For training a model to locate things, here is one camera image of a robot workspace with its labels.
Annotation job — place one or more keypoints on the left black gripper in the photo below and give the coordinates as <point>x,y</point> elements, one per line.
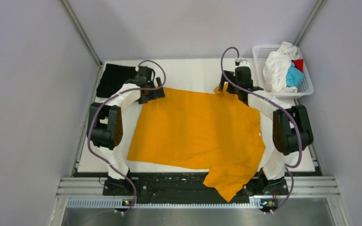
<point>156,93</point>

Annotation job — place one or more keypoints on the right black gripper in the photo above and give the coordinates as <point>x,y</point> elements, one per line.
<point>231,75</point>

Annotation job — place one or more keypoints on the orange t shirt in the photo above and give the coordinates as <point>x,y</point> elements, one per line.
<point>197,130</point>

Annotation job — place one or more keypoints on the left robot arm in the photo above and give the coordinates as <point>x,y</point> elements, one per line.
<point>105,123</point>

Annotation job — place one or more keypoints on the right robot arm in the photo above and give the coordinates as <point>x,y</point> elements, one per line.
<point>291,129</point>

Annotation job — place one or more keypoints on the white plastic basket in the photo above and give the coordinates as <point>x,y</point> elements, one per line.
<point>260,55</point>

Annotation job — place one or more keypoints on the folded black t shirt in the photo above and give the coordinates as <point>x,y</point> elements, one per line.
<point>113,78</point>

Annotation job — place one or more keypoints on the white t shirt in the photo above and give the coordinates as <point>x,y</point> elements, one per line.
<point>276,68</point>

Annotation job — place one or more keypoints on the light blue t shirt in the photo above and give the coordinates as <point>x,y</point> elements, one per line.
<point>294,77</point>

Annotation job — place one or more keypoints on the red t shirt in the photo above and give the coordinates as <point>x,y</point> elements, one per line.
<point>299,64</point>

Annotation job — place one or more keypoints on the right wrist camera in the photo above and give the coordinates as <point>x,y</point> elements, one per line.
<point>241,62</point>

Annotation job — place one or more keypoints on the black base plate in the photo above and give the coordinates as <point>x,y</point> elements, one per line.
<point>187,188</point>

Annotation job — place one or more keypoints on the aluminium frame rail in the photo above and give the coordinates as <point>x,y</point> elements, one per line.
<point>315,187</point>

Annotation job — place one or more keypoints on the white slotted cable duct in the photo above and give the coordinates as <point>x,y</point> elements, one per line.
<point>124,203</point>

